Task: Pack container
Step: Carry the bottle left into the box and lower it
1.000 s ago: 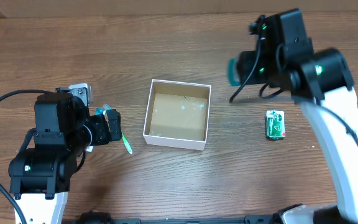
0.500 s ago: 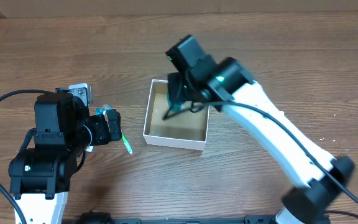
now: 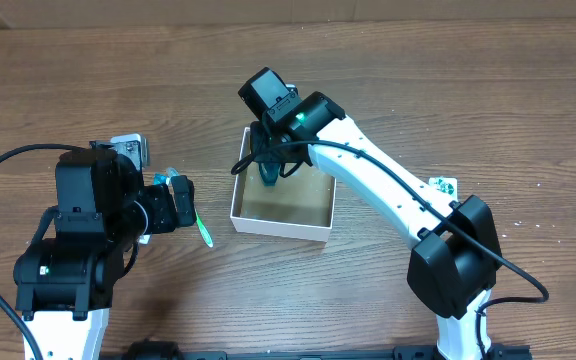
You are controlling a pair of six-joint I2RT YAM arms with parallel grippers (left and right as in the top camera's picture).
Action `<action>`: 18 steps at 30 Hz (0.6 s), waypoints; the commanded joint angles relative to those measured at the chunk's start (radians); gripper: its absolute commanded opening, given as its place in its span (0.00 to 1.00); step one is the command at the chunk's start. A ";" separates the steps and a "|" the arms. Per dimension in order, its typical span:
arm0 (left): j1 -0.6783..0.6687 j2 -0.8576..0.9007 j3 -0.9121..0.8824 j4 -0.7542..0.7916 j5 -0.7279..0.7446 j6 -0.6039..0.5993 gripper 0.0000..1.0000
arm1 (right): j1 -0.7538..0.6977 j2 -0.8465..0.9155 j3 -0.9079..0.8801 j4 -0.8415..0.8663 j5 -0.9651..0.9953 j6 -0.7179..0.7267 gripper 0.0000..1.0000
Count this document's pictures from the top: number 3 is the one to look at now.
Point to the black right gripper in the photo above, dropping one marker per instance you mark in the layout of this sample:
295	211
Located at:
264	151

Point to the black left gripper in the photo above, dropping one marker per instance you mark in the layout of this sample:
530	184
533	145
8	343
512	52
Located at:
165	216

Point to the blue mouthwash bottle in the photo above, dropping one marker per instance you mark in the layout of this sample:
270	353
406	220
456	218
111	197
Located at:
269	173

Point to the green floss pack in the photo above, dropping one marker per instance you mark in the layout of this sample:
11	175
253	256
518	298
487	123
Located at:
447	185

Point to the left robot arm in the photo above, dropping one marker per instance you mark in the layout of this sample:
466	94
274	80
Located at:
65	283

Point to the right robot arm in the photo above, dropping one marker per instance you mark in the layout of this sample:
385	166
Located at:
454	245

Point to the green toothbrush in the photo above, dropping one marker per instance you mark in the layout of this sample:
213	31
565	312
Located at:
171	172

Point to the teal toothpaste tube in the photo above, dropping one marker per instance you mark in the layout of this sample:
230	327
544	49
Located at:
161	179

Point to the white cardboard box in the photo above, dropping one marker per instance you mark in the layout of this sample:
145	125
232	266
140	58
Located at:
299	207

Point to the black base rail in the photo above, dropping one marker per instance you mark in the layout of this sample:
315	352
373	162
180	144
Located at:
161	350

